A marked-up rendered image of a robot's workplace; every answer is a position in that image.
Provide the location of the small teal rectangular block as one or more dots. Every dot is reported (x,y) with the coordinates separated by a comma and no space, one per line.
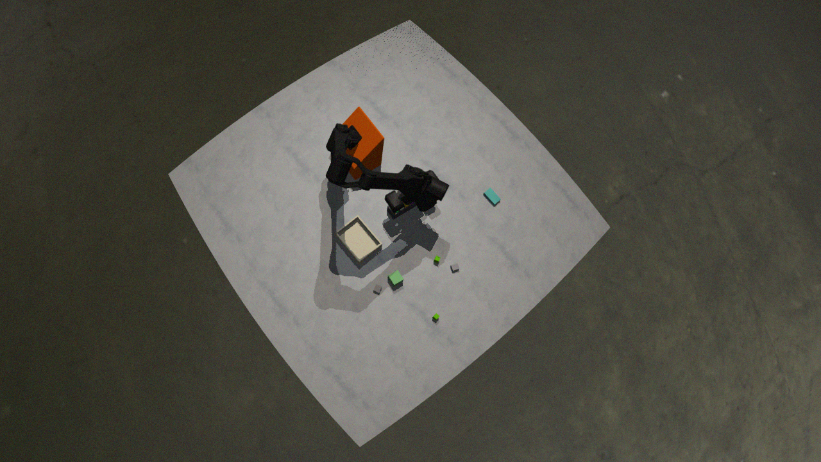
(492,196)

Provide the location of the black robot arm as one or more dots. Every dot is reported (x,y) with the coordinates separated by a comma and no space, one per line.
(423,188)

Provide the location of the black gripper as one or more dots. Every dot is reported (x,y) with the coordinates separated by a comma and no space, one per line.
(396,200)

